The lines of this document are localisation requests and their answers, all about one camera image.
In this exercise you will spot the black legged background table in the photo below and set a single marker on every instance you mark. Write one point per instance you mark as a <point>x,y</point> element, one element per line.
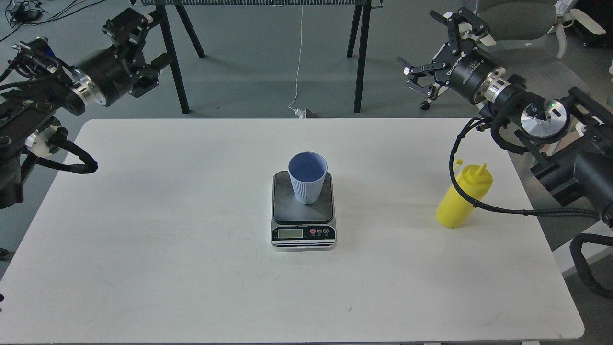
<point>273,58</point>

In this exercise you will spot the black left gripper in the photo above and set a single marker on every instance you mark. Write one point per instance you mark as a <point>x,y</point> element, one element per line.
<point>106,75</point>

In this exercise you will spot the blue plastic cup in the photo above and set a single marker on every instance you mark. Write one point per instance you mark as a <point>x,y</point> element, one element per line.
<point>307,171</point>

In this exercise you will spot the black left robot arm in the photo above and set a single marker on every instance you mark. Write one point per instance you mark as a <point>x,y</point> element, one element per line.
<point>30,133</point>

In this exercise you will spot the digital kitchen scale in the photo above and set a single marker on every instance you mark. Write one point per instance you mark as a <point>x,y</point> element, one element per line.
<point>298,227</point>

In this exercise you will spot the yellow squeeze bottle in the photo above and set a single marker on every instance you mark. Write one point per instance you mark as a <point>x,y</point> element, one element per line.
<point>453,210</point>

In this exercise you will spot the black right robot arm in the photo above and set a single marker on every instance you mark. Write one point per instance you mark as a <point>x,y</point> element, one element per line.
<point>570,138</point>

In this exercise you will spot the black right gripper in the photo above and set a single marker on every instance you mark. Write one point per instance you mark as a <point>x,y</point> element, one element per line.
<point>463,73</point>

